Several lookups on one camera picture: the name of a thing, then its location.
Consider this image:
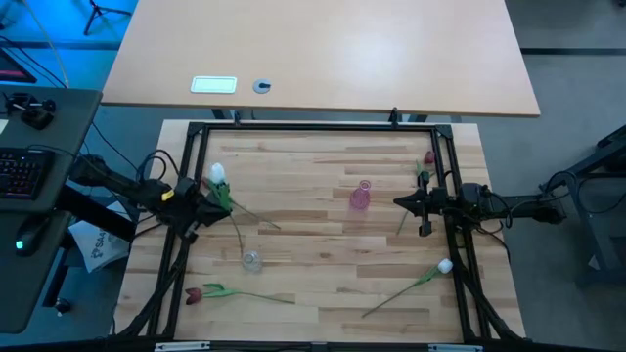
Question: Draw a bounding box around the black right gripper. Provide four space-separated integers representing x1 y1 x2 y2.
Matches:
393 170 461 238

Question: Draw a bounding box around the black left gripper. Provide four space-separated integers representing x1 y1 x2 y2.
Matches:
171 176 230 241

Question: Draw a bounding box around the white artificial tulip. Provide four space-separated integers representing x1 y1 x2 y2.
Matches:
360 257 455 319
201 162 283 231

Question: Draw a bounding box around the dark red artificial tulip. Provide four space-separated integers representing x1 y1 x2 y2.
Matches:
396 150 437 237
184 282 297 307

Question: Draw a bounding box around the pink glass vase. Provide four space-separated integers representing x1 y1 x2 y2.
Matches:
348 179 373 212

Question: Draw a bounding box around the clear glass vase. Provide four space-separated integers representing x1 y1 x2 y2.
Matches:
241 249 264 274

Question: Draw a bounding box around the white printed bag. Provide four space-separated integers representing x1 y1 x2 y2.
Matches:
67 199 138 274

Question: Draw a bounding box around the white rectangular cover plate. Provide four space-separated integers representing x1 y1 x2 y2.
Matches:
190 75 239 95

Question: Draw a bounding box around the black desk leg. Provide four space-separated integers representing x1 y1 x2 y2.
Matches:
43 185 138 309

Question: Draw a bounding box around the light wooden desk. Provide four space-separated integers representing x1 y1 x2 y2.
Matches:
100 0 542 118

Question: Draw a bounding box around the dark grey desk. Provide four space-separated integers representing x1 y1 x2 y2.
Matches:
0 85 104 336

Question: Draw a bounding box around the black computer mouse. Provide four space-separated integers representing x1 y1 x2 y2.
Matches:
13 214 50 258

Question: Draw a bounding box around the black backlit keyboard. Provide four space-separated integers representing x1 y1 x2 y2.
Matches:
0 146 56 201

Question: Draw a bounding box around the black metal stand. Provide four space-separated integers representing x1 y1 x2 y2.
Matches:
540 124 626 287

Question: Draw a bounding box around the black tripod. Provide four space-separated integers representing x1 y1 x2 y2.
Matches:
82 0 133 36

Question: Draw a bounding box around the dark flat screen device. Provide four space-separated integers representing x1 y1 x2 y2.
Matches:
0 48 38 84

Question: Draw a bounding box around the black aluminium profile frame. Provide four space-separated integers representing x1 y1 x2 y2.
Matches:
116 120 527 343

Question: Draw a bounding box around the silver metal bracket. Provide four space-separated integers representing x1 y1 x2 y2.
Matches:
427 343 484 352
154 340 211 352

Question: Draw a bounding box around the black clamp mount device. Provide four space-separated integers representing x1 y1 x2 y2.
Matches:
3 91 58 131

